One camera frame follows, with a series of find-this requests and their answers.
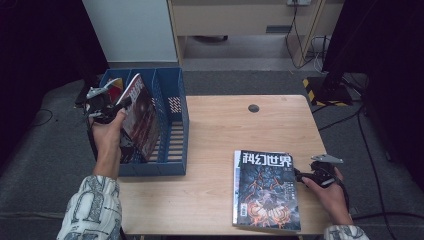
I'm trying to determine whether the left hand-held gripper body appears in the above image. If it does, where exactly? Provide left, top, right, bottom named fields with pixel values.
left=85, top=78, right=123, bottom=125

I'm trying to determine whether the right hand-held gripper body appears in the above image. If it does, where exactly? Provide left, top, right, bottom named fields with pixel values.
left=309, top=153, right=344, bottom=188

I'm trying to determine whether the red planet cover magazine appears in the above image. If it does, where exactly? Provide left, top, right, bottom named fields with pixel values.
left=114, top=73, right=161, bottom=164

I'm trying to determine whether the dark blue cover magazine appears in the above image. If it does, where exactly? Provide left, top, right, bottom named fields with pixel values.
left=232, top=149, right=302, bottom=232

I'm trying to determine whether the white green-print magazine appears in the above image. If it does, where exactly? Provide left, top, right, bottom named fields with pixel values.
left=232, top=150, right=242, bottom=226

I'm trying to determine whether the blue plastic file rack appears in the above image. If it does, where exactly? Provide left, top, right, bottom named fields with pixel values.
left=99, top=66, right=190, bottom=178

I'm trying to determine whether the person's left hand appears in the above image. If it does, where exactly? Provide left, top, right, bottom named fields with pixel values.
left=88, top=108, right=128, bottom=153

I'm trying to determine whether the person's right hand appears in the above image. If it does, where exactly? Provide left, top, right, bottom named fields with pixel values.
left=301, top=167, right=351, bottom=221

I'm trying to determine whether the black stand base striped tape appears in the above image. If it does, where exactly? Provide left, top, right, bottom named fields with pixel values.
left=73, top=79, right=90, bottom=109
left=302, top=74, right=354, bottom=108

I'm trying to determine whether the white cabinet panel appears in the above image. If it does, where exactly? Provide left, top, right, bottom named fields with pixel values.
left=82, top=0, right=179, bottom=64

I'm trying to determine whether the black curtain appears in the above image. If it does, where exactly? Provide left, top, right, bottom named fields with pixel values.
left=0, top=0, right=109, bottom=168
left=322, top=0, right=424, bottom=183

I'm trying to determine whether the beige wooden desk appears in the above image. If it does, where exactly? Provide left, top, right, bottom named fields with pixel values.
left=166, top=0, right=346, bottom=68

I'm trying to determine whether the right hand-held gripper cable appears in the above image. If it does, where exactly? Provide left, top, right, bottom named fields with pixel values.
left=336, top=176, right=351, bottom=214

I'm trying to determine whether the thin looped floor cable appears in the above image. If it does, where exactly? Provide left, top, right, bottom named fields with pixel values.
left=32, top=108, right=54, bottom=128

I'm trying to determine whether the short black floor cable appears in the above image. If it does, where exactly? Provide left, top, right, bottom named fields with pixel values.
left=317, top=109, right=364, bottom=132

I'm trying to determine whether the long black floor cable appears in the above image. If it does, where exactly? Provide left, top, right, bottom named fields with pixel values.
left=353, top=103, right=424, bottom=222

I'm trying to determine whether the white cable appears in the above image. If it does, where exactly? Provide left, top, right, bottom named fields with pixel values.
left=310, top=34, right=332, bottom=74

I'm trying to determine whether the black hanging cable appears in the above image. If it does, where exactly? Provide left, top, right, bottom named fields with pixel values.
left=284, top=3, right=316, bottom=71

